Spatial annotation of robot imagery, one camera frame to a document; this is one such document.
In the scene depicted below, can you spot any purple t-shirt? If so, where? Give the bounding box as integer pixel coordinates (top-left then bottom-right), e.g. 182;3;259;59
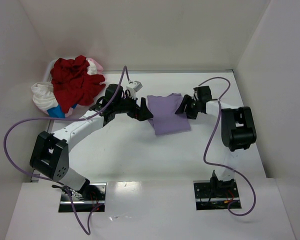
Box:
147;93;191;136

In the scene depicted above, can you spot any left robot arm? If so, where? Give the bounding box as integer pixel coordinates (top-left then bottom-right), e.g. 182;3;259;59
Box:
29;81;153;198

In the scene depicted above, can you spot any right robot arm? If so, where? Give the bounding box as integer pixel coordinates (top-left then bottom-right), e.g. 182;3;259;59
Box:
175;86;257;197

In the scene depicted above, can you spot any pink t-shirt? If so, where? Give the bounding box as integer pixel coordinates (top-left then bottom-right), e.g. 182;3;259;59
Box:
86;58;104;76

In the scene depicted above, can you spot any red t-shirt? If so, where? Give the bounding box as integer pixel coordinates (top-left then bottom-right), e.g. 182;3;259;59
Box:
50;55;106;114

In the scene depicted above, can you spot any blue t-shirt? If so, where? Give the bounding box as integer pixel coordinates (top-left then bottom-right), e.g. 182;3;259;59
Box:
46;104;77;119

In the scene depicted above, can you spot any white t-shirt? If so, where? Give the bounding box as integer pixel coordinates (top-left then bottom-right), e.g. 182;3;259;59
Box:
31;81;59;114

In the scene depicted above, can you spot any white laundry basket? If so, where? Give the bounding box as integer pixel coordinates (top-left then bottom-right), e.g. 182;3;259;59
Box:
42;58;58;82

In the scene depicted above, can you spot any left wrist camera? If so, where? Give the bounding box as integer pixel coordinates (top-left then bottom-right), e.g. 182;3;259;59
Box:
125;81;143;100

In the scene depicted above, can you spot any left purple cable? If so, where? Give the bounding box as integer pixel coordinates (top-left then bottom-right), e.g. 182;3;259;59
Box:
3;65;131;236

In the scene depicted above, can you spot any purple cable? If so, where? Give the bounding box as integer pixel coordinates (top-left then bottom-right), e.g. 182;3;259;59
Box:
3;65;131;236
193;76;257;216

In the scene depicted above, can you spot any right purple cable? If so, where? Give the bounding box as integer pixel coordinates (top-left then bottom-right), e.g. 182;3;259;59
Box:
193;76;257;216

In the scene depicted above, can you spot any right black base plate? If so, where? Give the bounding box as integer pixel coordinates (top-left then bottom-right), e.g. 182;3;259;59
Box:
193;180;242;211

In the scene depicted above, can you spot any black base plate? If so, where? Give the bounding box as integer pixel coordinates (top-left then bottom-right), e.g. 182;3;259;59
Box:
58;182;107;213
193;180;242;211

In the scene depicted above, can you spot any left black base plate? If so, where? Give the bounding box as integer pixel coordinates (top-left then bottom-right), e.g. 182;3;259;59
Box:
58;182;107;213

